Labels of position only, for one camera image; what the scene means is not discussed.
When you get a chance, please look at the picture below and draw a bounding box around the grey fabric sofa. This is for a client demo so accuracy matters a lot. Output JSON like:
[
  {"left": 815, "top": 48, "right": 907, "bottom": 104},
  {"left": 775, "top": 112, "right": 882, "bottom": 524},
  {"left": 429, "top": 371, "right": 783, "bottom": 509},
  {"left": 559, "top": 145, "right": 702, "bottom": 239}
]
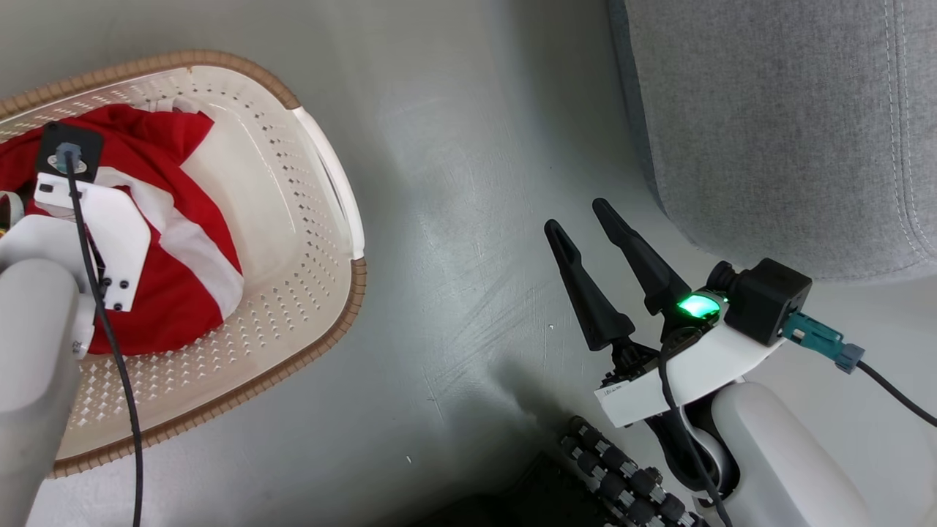
[{"left": 608, "top": 0, "right": 937, "bottom": 280}]

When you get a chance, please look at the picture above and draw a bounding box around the black right camera cable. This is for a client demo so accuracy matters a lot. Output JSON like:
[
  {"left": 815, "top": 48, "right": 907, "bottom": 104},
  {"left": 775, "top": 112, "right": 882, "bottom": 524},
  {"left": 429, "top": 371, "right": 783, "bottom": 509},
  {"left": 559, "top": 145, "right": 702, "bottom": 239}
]
[{"left": 853, "top": 359, "right": 937, "bottom": 429}]

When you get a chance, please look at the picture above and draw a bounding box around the cream perforated laundry basket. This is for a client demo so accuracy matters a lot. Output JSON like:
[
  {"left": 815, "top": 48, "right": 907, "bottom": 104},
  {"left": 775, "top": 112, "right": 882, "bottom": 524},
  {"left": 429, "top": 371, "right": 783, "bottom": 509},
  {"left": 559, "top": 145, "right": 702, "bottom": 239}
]
[{"left": 0, "top": 50, "right": 367, "bottom": 478}]

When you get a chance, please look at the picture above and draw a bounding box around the thin black left camera cable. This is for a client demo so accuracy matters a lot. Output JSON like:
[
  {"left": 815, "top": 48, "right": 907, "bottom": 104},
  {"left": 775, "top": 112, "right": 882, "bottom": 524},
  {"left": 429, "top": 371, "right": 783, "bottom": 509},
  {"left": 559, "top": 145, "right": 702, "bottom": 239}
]
[{"left": 63, "top": 146, "right": 145, "bottom": 527}]

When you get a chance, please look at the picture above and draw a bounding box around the teal camera cable connector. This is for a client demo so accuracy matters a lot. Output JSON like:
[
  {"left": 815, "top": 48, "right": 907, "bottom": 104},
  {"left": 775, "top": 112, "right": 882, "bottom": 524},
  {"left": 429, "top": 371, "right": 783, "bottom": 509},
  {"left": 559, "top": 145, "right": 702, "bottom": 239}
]
[{"left": 782, "top": 311, "right": 866, "bottom": 375}]

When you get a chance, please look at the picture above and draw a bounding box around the thin black right gripper cable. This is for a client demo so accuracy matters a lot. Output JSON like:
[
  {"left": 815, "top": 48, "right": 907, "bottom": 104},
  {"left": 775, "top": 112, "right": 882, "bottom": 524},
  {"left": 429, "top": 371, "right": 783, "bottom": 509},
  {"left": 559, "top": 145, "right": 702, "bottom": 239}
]
[{"left": 657, "top": 348, "right": 735, "bottom": 527}]

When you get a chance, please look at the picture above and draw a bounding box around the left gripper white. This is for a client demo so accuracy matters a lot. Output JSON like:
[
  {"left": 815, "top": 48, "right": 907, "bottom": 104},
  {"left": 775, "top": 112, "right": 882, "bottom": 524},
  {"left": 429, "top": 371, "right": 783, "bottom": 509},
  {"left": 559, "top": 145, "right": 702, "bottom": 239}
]
[{"left": 0, "top": 173, "right": 152, "bottom": 358}]

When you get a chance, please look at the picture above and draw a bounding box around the black roller base wheel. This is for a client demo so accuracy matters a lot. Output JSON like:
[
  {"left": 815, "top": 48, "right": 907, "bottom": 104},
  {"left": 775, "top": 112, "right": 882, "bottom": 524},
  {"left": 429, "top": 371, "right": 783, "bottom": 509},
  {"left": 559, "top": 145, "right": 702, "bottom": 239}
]
[{"left": 559, "top": 415, "right": 709, "bottom": 527}]

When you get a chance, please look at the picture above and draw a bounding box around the red and white garment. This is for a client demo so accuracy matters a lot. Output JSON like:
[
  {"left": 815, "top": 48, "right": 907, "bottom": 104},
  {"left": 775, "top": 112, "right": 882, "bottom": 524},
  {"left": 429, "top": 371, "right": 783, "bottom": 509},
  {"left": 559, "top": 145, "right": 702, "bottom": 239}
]
[{"left": 0, "top": 102, "right": 244, "bottom": 356}]

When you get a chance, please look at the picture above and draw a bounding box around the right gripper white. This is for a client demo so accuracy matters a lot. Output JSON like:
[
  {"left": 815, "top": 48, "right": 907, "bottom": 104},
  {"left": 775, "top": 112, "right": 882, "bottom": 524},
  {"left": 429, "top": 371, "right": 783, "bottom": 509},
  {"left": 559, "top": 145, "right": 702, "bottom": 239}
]
[{"left": 544, "top": 197, "right": 785, "bottom": 430}]

